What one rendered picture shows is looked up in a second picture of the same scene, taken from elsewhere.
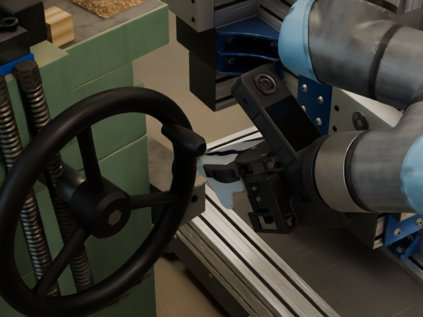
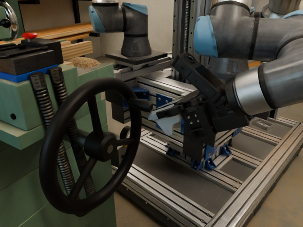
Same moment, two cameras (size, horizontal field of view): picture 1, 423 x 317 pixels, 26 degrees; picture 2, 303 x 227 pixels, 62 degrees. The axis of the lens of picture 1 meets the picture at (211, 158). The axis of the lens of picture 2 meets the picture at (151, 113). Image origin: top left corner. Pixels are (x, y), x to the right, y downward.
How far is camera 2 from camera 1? 0.51 m
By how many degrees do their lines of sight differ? 16
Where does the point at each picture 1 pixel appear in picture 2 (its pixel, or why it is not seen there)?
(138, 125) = (103, 119)
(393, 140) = (291, 57)
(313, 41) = (216, 29)
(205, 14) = not seen: hidden behind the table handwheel
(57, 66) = (71, 73)
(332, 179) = (250, 92)
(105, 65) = not seen: hidden behind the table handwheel
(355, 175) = (269, 84)
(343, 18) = (230, 15)
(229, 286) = (135, 191)
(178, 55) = not seen: hidden behind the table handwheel
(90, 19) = (79, 69)
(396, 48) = (264, 23)
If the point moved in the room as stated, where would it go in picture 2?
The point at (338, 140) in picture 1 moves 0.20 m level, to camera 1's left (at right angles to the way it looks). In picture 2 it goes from (245, 72) to (123, 83)
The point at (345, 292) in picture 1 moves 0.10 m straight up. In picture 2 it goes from (181, 185) to (182, 170)
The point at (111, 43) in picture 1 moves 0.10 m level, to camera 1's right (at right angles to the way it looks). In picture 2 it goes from (90, 78) to (126, 75)
